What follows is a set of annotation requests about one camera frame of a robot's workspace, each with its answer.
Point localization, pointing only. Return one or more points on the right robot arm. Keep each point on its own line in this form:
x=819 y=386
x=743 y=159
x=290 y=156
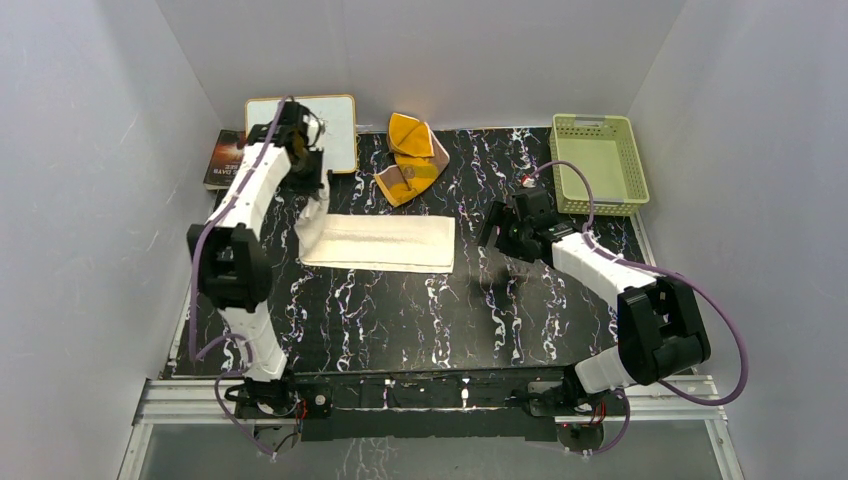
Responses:
x=660 y=326

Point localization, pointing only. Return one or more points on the whiteboard with yellow frame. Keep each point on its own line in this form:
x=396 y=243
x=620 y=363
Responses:
x=337 y=112

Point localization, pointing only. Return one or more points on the dark book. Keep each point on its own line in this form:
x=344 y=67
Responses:
x=225 y=160

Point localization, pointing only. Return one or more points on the aluminium rail frame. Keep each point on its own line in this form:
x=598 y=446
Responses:
x=201 y=402

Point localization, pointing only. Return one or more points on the yellow brown towel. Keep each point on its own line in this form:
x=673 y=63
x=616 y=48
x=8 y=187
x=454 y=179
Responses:
x=419 y=160

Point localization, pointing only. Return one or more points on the green plastic basket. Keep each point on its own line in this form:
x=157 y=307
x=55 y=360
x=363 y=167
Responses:
x=604 y=149

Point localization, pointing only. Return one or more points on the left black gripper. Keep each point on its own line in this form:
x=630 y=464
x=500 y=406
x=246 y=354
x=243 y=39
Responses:
x=317 y=154

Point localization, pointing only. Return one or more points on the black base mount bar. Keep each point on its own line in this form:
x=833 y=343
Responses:
x=526 y=402

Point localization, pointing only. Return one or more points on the white towel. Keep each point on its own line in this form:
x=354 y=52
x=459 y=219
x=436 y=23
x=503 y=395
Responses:
x=392 y=243

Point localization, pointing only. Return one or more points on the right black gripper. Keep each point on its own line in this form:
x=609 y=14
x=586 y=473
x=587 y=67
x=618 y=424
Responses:
x=503 y=216

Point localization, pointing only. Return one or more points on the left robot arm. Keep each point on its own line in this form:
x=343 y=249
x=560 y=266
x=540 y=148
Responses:
x=230 y=268

